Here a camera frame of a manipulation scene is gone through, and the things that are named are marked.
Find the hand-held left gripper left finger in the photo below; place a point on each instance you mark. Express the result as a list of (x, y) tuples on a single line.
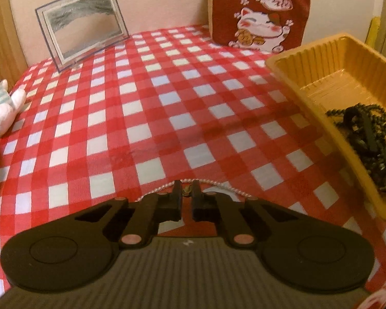
[(177, 199)]

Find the white rabbit plush toy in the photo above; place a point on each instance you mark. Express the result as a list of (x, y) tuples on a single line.
[(0, 103)]

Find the clear sand picture frame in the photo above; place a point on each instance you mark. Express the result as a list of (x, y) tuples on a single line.
[(83, 22)]

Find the yellow plastic tray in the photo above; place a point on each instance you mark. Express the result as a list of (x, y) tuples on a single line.
[(325, 67)]

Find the red white checkered tablecloth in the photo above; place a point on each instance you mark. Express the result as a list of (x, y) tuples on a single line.
[(148, 103)]

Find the red lucky cat box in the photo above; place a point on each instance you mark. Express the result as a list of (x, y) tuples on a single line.
[(228, 6)]

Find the yellow green pole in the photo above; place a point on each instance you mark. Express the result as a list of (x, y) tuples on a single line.
[(374, 32)]

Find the light wooden panel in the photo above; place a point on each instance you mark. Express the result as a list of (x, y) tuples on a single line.
[(0, 22)]

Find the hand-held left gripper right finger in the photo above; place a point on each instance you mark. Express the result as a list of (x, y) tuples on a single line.
[(197, 202)]

